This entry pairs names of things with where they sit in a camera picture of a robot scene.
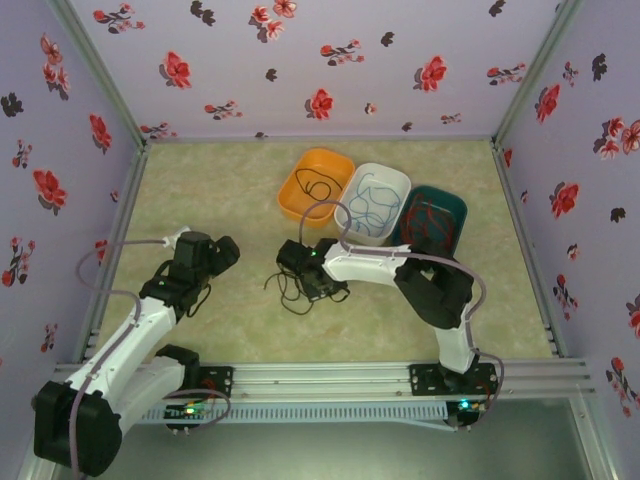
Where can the aluminium frame post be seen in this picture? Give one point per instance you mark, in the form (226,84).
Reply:
(536,75)
(100,75)

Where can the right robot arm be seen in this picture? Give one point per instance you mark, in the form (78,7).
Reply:
(370,265)

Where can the teal plastic bin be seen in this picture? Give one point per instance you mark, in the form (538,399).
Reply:
(462,215)

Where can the aluminium frame bar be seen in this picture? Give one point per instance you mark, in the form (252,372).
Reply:
(30,470)
(595,440)

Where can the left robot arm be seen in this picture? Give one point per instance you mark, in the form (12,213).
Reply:
(130,345)

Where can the orange plastic bin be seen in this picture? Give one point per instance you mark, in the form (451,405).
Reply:
(295,210)

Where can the white plastic bin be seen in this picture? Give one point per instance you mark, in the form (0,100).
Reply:
(345,210)

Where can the circuit board with green light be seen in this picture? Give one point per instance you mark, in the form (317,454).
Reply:
(462,414)
(176,414)

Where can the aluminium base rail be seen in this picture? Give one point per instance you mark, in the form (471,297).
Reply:
(320,380)

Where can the aluminium table edge rail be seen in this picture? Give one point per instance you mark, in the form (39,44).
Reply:
(506,175)
(126,210)

